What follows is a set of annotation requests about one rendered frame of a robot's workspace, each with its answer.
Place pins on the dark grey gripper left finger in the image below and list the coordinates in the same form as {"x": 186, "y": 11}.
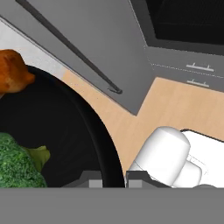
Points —
{"x": 92, "y": 179}

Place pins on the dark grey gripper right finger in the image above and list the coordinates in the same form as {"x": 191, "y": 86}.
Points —
{"x": 137, "y": 179}

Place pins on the black bowl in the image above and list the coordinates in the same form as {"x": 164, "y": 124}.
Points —
{"x": 73, "y": 128}

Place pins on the green broccoli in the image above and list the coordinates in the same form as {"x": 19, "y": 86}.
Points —
{"x": 14, "y": 163}

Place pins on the orange-brown chicken drumstick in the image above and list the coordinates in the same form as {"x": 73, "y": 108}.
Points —
{"x": 11, "y": 73}

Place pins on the grey fridge door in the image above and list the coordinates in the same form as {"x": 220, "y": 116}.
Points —
{"x": 110, "y": 40}

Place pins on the white rounded object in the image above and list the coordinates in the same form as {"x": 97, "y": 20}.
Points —
{"x": 166, "y": 154}

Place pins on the grey drawer front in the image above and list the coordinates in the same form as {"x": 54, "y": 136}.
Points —
{"x": 215, "y": 83}
{"x": 175, "y": 58}

